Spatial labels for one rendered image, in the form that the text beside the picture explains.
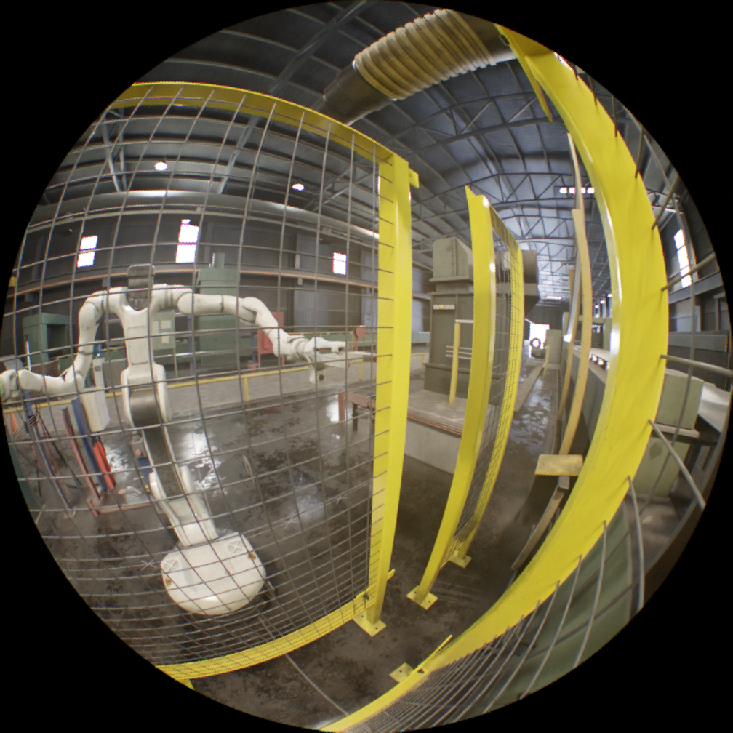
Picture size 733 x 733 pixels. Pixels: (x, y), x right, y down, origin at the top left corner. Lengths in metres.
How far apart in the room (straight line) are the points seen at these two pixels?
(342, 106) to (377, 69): 0.15
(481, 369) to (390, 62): 0.79
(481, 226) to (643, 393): 0.58
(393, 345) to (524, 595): 0.46
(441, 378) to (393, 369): 2.62
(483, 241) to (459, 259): 2.45
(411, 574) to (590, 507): 1.45
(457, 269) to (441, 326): 0.76
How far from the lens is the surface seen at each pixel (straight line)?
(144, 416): 1.07
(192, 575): 1.44
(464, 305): 2.93
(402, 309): 0.44
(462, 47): 0.63
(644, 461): 1.11
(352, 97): 0.70
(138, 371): 1.09
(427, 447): 2.51
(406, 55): 0.64
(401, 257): 0.46
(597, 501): 0.26
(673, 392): 1.07
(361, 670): 1.42
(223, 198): 10.36
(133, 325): 1.05
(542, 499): 1.95
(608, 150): 0.29
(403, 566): 1.67
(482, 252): 0.66
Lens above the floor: 1.41
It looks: 10 degrees down
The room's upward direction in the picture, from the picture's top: 1 degrees clockwise
